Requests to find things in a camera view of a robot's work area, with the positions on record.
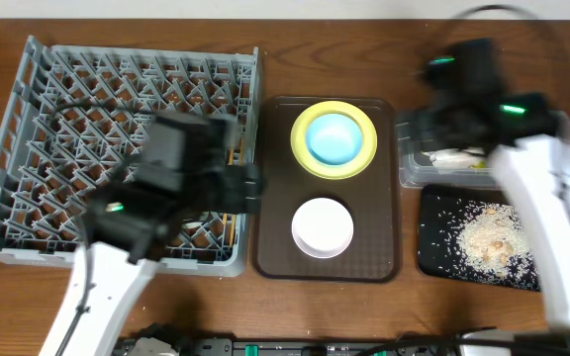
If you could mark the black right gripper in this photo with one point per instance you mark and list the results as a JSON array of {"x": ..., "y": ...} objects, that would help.
[{"x": 419, "y": 120}]

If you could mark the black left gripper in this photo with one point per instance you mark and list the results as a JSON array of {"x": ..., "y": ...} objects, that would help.
[{"x": 244, "y": 188}]

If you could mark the white paper napkin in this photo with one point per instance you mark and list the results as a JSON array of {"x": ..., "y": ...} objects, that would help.
[{"x": 455, "y": 158}]

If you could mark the wooden chopstick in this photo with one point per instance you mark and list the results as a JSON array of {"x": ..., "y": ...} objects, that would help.
[
  {"x": 240, "y": 155},
  {"x": 230, "y": 219}
]

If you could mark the yellow green wrapper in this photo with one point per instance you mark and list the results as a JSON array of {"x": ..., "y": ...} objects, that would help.
[{"x": 479, "y": 165}]

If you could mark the white bowl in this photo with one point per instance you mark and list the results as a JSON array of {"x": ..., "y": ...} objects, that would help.
[{"x": 322, "y": 228}]

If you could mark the rice and food scraps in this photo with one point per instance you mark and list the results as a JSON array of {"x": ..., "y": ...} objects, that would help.
[{"x": 493, "y": 240}]

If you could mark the white cup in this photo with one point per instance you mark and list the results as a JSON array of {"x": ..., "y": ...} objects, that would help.
[{"x": 192, "y": 224}]

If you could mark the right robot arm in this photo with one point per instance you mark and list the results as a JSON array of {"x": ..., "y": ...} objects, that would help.
[{"x": 526, "y": 145}]

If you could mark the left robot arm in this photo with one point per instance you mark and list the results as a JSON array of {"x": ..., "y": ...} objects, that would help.
[{"x": 127, "y": 225}]

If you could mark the grey dishwasher rack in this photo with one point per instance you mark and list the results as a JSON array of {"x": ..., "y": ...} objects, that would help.
[{"x": 75, "y": 111}]

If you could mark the clear plastic bin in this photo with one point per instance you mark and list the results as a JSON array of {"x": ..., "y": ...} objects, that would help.
[{"x": 416, "y": 170}]

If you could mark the yellow plate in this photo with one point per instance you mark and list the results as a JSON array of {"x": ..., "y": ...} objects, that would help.
[{"x": 333, "y": 172}]

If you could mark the light blue bowl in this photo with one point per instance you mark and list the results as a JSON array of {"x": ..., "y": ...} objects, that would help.
[{"x": 334, "y": 139}]

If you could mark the black tray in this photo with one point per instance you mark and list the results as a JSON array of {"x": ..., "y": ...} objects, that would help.
[{"x": 438, "y": 247}]

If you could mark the brown serving tray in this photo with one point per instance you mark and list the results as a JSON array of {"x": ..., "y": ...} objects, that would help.
[{"x": 372, "y": 198}]

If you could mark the black equipment bar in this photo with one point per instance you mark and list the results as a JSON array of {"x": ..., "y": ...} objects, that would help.
[{"x": 166, "y": 340}]

